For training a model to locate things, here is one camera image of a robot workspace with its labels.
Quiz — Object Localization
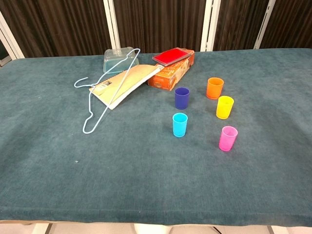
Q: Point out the cyan plastic cup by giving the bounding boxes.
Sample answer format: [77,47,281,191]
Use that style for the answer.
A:
[172,113,189,138]

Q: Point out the dark blue plastic cup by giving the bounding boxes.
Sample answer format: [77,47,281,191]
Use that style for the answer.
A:
[174,87,191,110]

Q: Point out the pink plastic cup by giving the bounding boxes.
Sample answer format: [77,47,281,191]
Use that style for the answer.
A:
[218,126,238,152]

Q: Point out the orange cardboard box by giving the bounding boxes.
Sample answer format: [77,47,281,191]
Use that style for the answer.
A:
[147,50,195,91]

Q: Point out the kraft spiral notebook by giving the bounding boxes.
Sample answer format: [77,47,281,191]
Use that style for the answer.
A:
[89,63,164,110]

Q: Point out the teal table cloth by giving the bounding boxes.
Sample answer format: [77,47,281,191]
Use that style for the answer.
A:
[0,48,312,227]

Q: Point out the red pad in clear case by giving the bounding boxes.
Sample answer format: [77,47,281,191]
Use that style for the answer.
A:
[152,47,192,67]

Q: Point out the orange plastic cup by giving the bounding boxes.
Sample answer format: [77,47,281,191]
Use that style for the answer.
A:
[206,77,224,100]

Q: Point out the clear plastic container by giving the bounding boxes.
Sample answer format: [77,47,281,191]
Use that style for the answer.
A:
[103,47,139,75]

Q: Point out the dark pleated screen panel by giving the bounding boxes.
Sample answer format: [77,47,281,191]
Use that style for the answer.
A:
[113,0,207,54]
[260,0,312,49]
[0,0,112,59]
[213,0,270,51]

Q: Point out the light blue wire hanger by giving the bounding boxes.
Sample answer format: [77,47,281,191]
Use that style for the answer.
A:
[74,48,141,134]

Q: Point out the white screen frame post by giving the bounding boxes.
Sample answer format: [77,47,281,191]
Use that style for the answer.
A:
[102,0,121,49]
[0,11,25,60]
[200,0,221,52]
[253,0,277,50]

